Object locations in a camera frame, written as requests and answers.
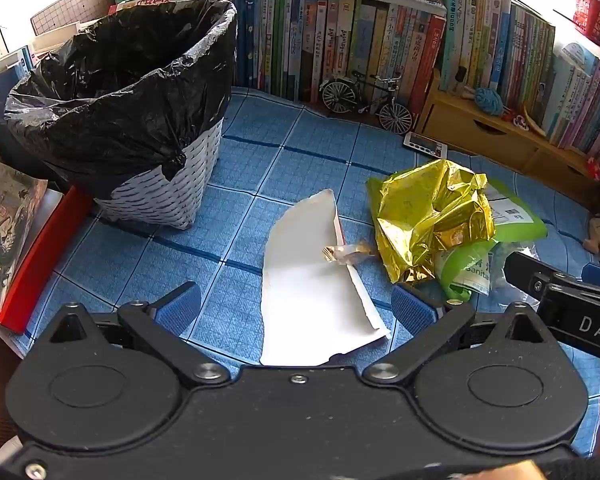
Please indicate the white bin with black bag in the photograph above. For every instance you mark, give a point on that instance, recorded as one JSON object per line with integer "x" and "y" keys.
{"x": 110, "y": 90}

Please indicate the long row of thin books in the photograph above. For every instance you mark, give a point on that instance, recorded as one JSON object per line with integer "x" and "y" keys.
{"x": 540, "y": 50}

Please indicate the black clip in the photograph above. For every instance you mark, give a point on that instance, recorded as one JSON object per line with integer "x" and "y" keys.
{"x": 461, "y": 75}

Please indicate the small clear candy wrapper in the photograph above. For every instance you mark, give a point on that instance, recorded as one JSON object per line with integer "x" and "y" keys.
{"x": 342, "y": 254}

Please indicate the grid patterned board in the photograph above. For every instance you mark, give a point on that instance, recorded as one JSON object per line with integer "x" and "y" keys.
{"x": 72, "y": 7}

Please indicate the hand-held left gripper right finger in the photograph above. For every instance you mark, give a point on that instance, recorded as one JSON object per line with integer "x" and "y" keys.
{"x": 414, "y": 306}

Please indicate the white woven trash bin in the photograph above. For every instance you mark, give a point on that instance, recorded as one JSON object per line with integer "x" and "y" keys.
{"x": 165, "y": 195}

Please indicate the wooden drawer unit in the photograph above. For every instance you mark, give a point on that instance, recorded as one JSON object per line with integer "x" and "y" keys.
{"x": 480, "y": 132}

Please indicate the green plastic packaging bag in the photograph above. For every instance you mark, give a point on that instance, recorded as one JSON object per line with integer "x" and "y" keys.
{"x": 515, "y": 215}

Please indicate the group of blue covered books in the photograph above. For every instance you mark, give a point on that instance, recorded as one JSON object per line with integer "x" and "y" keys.
{"x": 2, "y": 95}

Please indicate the yellow wooden trinket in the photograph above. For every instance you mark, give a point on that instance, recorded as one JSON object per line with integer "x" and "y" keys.
{"x": 536, "y": 122}

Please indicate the gold foil bag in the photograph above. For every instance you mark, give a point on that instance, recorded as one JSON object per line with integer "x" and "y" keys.
{"x": 425, "y": 210}

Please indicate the small red white trinket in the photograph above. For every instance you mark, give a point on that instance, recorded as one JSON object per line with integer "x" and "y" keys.
{"x": 521, "y": 121}

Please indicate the torn white paper sheet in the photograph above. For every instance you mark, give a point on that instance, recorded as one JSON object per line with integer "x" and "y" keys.
{"x": 310, "y": 305}

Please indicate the metal model bicycle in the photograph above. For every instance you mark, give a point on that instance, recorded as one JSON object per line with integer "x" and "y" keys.
{"x": 375, "y": 97}

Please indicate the blue yarn ball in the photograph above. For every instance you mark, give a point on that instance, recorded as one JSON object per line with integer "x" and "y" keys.
{"x": 490, "y": 101}

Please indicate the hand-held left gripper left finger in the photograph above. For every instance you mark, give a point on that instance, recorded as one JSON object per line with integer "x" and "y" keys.
{"x": 180, "y": 305}

